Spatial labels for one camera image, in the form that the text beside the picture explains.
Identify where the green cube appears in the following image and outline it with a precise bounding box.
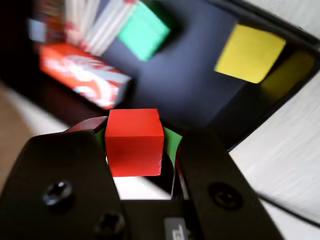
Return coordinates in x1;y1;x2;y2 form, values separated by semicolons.
116;1;171;63

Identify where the white striped packet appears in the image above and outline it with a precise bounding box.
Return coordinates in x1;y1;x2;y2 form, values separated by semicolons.
64;0;138;57

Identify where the red cube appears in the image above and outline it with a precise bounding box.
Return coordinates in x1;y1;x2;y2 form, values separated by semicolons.
104;108;165;178

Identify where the black box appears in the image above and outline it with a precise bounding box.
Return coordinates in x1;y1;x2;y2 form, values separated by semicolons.
0;0;320;153

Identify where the pale blue small item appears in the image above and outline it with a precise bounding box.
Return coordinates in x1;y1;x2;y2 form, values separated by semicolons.
28;19;48;43

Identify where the red printed carton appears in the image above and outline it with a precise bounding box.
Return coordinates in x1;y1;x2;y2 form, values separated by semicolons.
39;42;133;110

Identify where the yellow cube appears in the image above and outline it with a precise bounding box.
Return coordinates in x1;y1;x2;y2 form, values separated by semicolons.
214;23;287;84

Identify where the black cable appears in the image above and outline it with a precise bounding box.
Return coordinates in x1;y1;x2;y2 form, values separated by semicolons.
254;191;320;229

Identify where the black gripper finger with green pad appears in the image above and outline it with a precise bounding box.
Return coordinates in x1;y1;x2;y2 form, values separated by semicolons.
161;126;284;240
0;116;131;240

